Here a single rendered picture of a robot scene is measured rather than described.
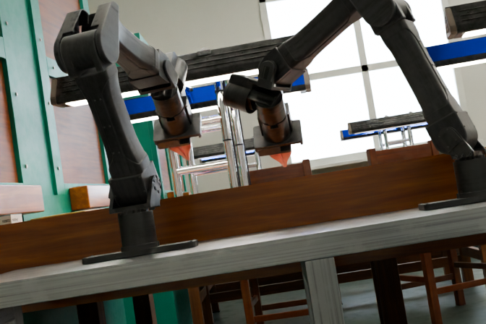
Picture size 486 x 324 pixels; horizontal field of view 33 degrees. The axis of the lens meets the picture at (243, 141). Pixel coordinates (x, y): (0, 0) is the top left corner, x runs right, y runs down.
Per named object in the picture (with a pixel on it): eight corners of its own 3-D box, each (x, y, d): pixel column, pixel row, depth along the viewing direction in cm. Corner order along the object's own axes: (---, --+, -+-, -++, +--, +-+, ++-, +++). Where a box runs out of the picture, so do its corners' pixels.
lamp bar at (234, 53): (301, 61, 192) (296, 30, 193) (50, 105, 199) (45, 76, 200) (303, 65, 200) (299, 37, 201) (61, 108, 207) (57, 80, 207)
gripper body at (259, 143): (254, 132, 175) (247, 108, 170) (301, 124, 174) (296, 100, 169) (255, 154, 171) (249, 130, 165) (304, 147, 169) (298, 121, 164)
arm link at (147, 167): (131, 197, 152) (71, 32, 141) (164, 192, 150) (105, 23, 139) (119, 213, 146) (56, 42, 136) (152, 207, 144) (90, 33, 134)
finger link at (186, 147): (167, 150, 183) (156, 121, 176) (198, 145, 182) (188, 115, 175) (166, 172, 178) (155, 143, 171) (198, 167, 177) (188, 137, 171)
